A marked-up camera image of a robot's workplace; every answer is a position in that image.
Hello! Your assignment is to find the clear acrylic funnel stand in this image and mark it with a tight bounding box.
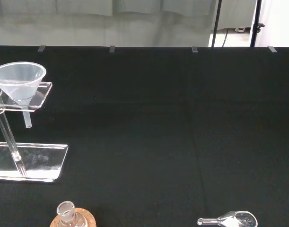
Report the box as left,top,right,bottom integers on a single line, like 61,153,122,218
0,81,69,183

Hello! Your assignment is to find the black bench cloth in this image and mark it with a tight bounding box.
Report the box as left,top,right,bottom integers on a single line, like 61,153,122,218
0,45,289,227

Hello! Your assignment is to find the grey fabric backdrop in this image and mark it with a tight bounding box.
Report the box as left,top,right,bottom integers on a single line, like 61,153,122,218
0,0,257,47

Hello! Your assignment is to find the glass round-bottom flask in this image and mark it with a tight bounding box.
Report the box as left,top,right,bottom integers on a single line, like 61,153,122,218
56,201,88,227

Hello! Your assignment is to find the black tripod pole with clamp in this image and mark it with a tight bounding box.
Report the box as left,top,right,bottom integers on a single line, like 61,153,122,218
250,0,266,47

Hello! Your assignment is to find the pale board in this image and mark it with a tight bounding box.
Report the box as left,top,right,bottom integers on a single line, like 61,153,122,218
249,0,289,47

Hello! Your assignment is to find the black floor cable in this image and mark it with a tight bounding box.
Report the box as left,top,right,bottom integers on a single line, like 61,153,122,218
221,28,229,47

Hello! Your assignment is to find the cork ring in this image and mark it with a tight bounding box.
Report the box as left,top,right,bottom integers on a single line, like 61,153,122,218
49,207,97,227

